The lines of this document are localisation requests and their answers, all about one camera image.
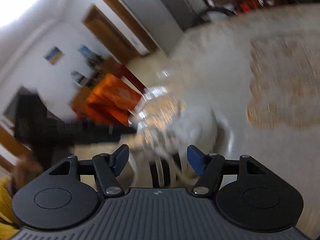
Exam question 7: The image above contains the white black-striped sneaker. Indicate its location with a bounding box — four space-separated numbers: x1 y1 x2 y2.
127 105 230 188

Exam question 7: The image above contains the yellow sleeve forearm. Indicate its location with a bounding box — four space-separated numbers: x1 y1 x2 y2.
0 177 20 239

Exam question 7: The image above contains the person's left hand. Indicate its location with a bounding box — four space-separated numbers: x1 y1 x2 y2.
12 155 43 191

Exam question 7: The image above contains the orange bag on chair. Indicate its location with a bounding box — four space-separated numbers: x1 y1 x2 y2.
71 74 142 126

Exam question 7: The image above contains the white microwave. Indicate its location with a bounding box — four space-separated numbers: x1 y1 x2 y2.
71 70 88 87

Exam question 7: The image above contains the wooden sideboard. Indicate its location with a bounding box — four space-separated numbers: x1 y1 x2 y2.
70 57 123 107

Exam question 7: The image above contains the red wooden chair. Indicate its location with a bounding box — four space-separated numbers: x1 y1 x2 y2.
118 64 146 94

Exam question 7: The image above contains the blue water dispenser bottle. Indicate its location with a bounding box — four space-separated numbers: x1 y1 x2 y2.
78 45 94 59

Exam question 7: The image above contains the framed landscape picture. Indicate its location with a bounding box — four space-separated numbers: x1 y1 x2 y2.
44 47 64 65

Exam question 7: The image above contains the silver refrigerator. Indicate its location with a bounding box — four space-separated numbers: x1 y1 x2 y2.
120 0 197 55

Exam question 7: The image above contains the black bicycle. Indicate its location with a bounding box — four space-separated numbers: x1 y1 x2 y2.
194 7 236 25

